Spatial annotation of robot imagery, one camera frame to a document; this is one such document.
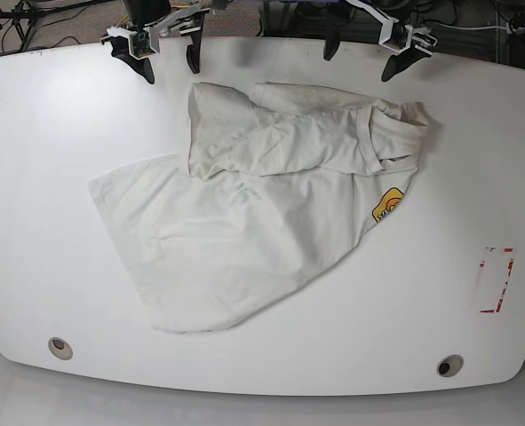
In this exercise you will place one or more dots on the left table cable grommet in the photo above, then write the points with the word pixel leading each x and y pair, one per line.
pixel 60 348

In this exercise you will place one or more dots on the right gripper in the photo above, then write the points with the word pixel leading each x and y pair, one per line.
pixel 157 17

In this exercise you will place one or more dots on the wrist camera board left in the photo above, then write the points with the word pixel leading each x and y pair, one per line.
pixel 395 36

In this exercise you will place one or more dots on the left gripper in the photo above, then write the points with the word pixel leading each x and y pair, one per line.
pixel 421 43

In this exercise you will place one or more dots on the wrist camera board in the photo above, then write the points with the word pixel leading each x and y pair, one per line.
pixel 139 45
pixel 395 36

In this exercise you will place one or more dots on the wrist camera board right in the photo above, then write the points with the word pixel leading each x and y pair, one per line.
pixel 139 45

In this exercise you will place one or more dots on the right table cable grommet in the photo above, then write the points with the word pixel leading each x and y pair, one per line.
pixel 450 366

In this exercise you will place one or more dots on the white printed T-shirt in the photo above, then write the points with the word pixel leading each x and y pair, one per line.
pixel 269 191

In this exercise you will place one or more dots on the black tripod stand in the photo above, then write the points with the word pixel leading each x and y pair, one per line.
pixel 24 16

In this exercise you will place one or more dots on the red tape rectangle marking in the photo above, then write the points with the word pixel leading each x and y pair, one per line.
pixel 492 279

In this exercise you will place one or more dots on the table cable grommet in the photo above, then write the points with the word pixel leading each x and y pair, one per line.
pixel 60 348
pixel 450 366

